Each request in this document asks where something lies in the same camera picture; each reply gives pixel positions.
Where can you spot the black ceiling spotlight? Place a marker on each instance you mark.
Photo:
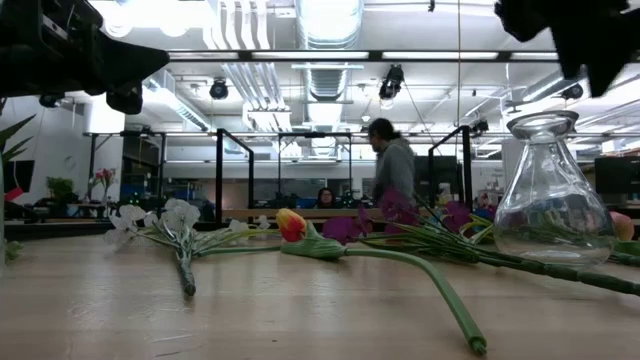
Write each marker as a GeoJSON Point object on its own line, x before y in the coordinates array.
{"type": "Point", "coordinates": [572, 91]}
{"type": "Point", "coordinates": [50, 101]}
{"type": "Point", "coordinates": [391, 82]}
{"type": "Point", "coordinates": [218, 89]}

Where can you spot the silver ventilation duct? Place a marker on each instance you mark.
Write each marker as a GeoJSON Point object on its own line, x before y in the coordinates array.
{"type": "Point", "coordinates": [327, 80]}

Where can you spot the yellow-red artificial tulip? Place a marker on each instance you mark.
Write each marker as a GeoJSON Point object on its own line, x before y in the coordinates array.
{"type": "Point", "coordinates": [310, 247]}

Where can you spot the round-bellied clear glass vase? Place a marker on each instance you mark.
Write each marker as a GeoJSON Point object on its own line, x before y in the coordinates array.
{"type": "Point", "coordinates": [550, 150]}

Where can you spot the white artificial flower bunch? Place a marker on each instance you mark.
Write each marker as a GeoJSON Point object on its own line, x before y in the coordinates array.
{"type": "Point", "coordinates": [187, 280]}

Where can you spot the red curved object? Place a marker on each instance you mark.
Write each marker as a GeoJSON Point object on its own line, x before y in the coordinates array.
{"type": "Point", "coordinates": [14, 194]}

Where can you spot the purple artificial flower bunch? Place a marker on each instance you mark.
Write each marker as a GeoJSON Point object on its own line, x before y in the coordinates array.
{"type": "Point", "coordinates": [345, 229]}

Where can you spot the person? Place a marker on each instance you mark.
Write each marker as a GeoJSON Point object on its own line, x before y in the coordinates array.
{"type": "Point", "coordinates": [325, 199]}
{"type": "Point", "coordinates": [395, 170]}

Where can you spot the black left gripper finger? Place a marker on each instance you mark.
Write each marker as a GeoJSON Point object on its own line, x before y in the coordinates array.
{"type": "Point", "coordinates": [135, 62]}

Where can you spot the white column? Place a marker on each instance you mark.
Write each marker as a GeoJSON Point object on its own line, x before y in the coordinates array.
{"type": "Point", "coordinates": [509, 165]}

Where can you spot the blue artificial flower bunch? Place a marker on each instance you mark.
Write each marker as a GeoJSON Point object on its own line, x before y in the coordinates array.
{"type": "Point", "coordinates": [575, 210]}

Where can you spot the wooden shelf with black frame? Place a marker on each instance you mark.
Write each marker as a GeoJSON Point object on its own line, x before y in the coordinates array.
{"type": "Point", "coordinates": [219, 180]}

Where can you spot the green background potted plant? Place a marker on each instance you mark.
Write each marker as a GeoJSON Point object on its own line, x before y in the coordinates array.
{"type": "Point", "coordinates": [60, 187]}

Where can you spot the black background rig frame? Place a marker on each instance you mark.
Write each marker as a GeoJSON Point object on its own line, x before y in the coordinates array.
{"type": "Point", "coordinates": [92, 165]}

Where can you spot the black aluminium table frame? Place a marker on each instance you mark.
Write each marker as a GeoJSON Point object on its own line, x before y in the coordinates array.
{"type": "Point", "coordinates": [50, 229]}

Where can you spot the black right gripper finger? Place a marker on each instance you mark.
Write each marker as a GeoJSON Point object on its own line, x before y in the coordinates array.
{"type": "Point", "coordinates": [607, 67]}
{"type": "Point", "coordinates": [570, 55]}

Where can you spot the black computer monitor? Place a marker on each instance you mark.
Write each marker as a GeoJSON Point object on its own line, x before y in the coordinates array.
{"type": "Point", "coordinates": [617, 175]}
{"type": "Point", "coordinates": [20, 175]}
{"type": "Point", "coordinates": [447, 175]}

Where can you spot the pink background flowers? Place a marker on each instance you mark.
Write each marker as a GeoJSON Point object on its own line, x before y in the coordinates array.
{"type": "Point", "coordinates": [106, 176]}

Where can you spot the potted artificial succulent plant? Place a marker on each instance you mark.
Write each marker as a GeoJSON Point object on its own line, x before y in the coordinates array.
{"type": "Point", "coordinates": [15, 130]}

